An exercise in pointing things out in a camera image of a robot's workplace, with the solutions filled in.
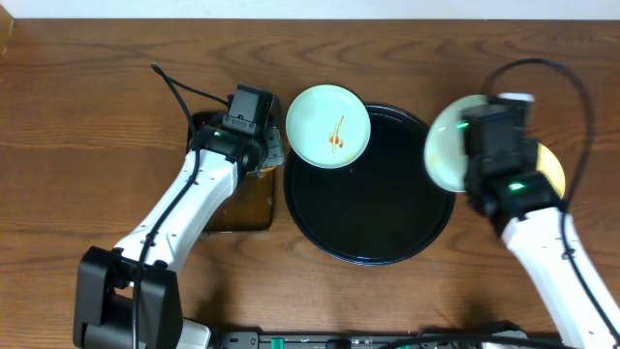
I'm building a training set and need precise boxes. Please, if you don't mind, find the yellow plate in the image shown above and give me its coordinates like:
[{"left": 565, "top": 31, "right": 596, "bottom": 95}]
[{"left": 537, "top": 143, "right": 566, "bottom": 199}]

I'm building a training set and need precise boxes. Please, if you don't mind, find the light green plate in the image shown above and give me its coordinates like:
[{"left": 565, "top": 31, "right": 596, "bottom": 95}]
[
  {"left": 286, "top": 84, "right": 371, "bottom": 169},
  {"left": 423, "top": 95, "right": 486, "bottom": 193}
]

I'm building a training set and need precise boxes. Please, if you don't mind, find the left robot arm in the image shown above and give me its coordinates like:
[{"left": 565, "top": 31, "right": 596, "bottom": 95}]
[{"left": 73, "top": 126, "right": 284, "bottom": 348}]

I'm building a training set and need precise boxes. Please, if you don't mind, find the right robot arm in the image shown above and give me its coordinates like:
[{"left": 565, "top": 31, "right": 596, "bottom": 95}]
[{"left": 457, "top": 105, "right": 619, "bottom": 348}]

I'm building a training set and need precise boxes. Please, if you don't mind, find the black rectangular water tray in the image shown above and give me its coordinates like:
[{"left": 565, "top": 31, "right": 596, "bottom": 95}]
[{"left": 192, "top": 111, "right": 274, "bottom": 234}]

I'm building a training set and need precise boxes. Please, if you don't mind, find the round black tray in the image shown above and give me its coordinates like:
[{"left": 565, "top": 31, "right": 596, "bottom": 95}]
[{"left": 283, "top": 104, "right": 455, "bottom": 266}]

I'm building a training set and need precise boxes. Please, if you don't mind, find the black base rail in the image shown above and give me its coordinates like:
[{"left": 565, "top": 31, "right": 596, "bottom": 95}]
[{"left": 207, "top": 322, "right": 560, "bottom": 349}]

